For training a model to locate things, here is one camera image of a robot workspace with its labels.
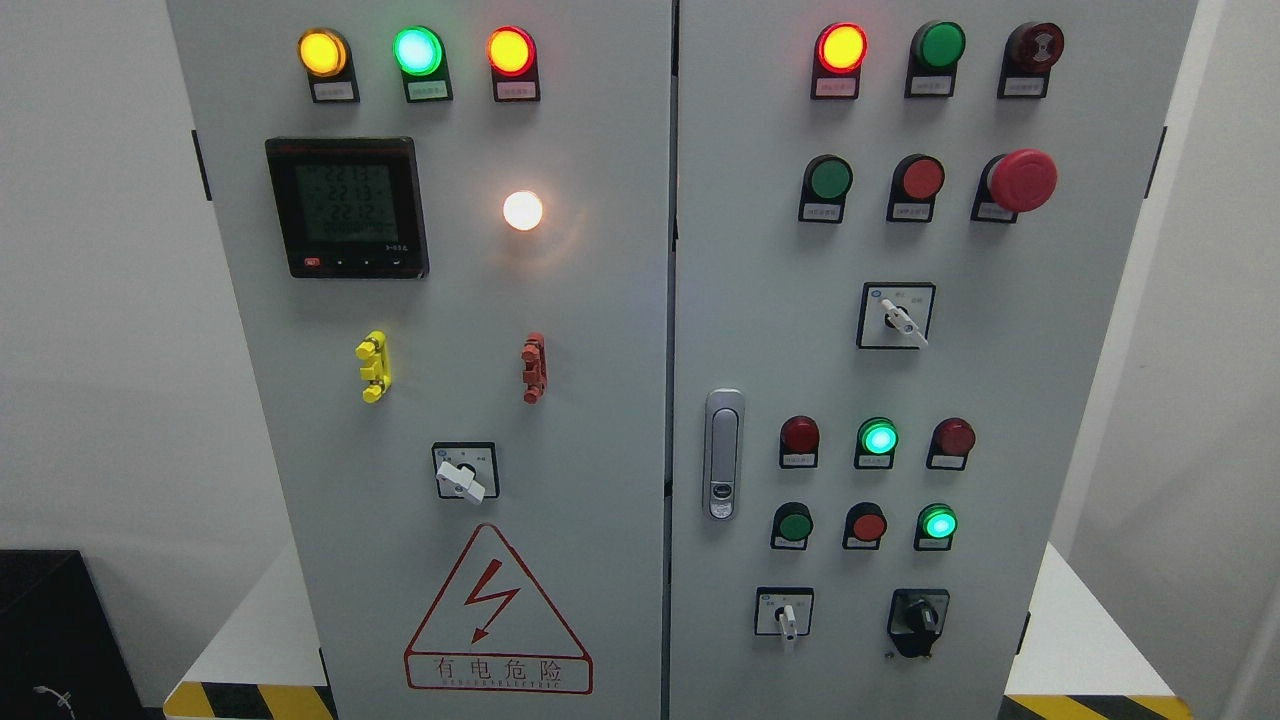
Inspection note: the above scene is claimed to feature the black rotary knob switch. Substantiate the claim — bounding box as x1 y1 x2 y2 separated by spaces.
886 588 951 659

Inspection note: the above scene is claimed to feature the red terminal connector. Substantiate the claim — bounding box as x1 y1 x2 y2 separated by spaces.
521 332 548 405

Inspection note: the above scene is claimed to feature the dark red indicator light left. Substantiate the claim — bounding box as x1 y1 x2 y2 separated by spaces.
778 415 820 470

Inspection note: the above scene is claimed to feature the dark red indicator light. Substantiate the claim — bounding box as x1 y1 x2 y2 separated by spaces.
925 416 977 471
778 415 820 470

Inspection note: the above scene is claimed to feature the white glowing lamp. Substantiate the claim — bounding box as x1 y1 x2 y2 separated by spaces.
500 190 545 232

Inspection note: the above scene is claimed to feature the grey left cabinet door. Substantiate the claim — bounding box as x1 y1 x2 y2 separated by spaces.
168 1 673 719

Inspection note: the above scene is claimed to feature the grey cabinet door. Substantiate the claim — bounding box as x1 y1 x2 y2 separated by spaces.
168 1 673 719
669 1 1197 719

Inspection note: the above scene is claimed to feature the green lit indicator middle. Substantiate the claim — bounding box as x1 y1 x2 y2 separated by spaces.
854 416 899 470

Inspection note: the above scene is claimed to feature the green push button second row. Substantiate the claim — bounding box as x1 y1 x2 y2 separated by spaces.
797 154 854 224

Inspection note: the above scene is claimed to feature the yellow terminal connector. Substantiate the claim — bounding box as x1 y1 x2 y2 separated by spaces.
355 329 392 404

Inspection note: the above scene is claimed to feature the red push button lower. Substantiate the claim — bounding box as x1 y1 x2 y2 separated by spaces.
842 502 888 550

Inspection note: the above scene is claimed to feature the grey right cabinet door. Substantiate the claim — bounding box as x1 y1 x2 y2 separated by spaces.
669 1 1197 719

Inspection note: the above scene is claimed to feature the red electric hazard sign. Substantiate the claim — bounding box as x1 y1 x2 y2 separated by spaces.
403 523 594 694

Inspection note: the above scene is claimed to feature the dark red indicator light right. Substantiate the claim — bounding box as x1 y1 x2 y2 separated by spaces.
925 416 977 471

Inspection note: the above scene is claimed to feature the black digital power meter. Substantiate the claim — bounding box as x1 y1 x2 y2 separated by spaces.
265 136 430 279

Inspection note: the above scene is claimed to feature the red-rimmed orange indicator light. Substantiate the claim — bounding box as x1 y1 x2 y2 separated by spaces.
486 26 540 102

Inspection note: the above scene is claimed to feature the red push button second row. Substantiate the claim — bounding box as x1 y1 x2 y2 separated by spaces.
886 152 945 223

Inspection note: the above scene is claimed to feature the green lit push button lower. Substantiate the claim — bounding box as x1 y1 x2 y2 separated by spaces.
913 503 957 552

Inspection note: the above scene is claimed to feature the red lit indicator top right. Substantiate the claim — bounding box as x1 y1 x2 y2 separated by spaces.
810 22 868 100

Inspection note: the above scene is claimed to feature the green lit indicator light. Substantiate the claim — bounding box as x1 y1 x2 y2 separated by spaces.
393 26 453 102

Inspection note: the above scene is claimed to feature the red emergency stop mushroom button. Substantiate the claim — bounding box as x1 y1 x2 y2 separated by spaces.
972 149 1059 224

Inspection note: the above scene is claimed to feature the yellow indicator light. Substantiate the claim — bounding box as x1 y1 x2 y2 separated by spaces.
297 27 360 104

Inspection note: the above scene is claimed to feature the dark red buzzer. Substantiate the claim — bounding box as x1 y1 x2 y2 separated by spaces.
997 22 1065 99

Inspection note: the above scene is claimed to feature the black box lower left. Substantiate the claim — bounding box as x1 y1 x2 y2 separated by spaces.
1 550 146 719

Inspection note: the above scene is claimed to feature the silver door lock handle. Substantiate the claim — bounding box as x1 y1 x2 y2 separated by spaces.
701 388 745 520

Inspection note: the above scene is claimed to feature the white selector switch left door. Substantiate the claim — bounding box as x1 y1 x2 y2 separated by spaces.
431 441 500 505

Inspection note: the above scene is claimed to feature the white selector switch upper right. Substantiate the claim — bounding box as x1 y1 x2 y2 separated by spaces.
856 282 937 350

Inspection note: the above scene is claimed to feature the white selector switch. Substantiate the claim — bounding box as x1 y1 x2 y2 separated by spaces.
754 585 817 653
856 282 937 350

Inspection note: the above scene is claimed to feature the white selector switch lower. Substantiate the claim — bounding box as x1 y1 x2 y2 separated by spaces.
754 585 817 653

